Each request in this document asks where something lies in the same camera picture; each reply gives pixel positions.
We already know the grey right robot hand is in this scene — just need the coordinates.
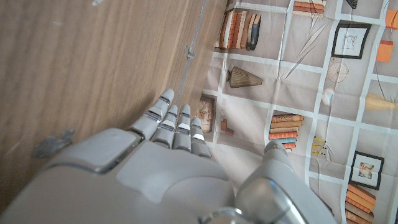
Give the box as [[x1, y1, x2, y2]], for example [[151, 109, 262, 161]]
[[0, 88, 339, 224]]

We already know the printed bookshelf backdrop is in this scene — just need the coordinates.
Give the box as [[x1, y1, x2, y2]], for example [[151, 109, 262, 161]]
[[195, 0, 398, 224]]

